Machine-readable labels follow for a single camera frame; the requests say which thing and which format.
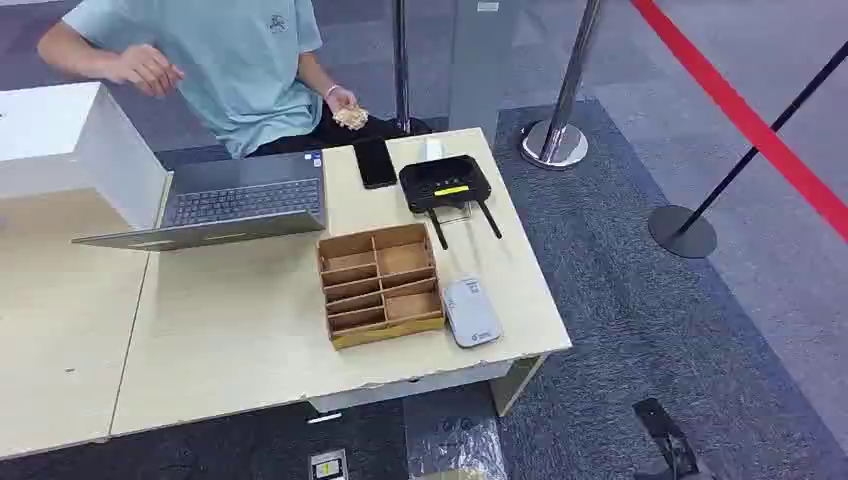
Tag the person's right hand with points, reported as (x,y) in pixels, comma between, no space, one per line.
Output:
(147,69)

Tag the person's left hand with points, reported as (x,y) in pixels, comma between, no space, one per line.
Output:
(339,99)

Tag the crumpled beige snack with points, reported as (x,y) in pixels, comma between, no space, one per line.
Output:
(351,118)

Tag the thin chrome pole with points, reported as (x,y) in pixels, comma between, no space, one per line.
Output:
(401,66)

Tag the black smartphone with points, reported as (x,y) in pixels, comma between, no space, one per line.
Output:
(375,162)

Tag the person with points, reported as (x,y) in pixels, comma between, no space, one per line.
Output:
(245,66)

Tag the white cabinet box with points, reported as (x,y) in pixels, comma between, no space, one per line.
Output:
(60,139)

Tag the black router with antennas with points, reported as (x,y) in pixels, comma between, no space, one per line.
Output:
(444,182)

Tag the grey laptop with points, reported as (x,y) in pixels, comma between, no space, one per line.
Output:
(245,199)

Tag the grey upright panel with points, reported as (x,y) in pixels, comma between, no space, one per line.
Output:
(480,66)

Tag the wooden compartment box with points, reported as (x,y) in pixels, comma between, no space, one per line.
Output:
(381,288)

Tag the grey power bank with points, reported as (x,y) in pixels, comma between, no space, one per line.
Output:
(470,311)

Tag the small white strip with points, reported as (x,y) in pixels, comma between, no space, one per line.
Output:
(324,418)

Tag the pale desk leg panel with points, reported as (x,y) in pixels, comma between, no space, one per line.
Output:
(517,387)

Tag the small labelled floor box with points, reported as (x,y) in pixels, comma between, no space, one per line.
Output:
(328,467)

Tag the clear plastic bag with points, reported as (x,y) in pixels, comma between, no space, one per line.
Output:
(457,454)

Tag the red barrier belt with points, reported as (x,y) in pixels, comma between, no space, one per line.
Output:
(735,106)

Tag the robot's black foot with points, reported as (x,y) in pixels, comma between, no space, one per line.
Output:
(666,434)

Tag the chrome stanchion post with base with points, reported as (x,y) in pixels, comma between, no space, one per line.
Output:
(563,112)

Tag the black stanchion post with base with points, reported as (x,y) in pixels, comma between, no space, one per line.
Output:
(682,232)

